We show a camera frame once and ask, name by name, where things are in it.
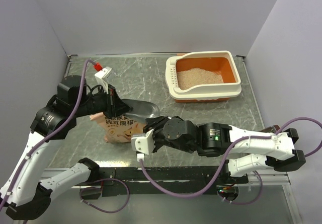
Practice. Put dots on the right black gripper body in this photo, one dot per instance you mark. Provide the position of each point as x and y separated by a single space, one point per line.
159 138

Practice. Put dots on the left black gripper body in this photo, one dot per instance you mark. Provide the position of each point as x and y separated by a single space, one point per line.
94 103

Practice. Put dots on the metal litter scoop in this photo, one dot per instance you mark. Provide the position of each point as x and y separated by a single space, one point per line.
141 110

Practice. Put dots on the pink cat litter bag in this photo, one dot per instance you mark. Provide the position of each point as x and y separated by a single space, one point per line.
118 130

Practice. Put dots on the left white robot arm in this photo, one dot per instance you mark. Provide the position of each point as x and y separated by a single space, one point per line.
25 195

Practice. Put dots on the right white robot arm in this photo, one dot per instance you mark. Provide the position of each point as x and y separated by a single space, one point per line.
243 151

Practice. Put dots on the cream orange litter box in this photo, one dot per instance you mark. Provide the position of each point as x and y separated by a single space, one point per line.
206 76

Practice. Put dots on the brown dustpan brush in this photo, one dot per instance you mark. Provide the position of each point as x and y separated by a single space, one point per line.
271 129

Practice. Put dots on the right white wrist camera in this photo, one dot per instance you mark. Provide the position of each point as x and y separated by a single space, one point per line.
142 144

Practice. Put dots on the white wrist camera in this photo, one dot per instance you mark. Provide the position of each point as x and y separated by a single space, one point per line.
103 75
142 144

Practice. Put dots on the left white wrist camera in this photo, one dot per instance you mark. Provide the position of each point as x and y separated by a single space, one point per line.
103 75

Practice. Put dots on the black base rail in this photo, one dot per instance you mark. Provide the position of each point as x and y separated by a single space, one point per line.
175 179

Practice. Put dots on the aluminium frame rail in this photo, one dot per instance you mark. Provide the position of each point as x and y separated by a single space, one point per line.
269 177

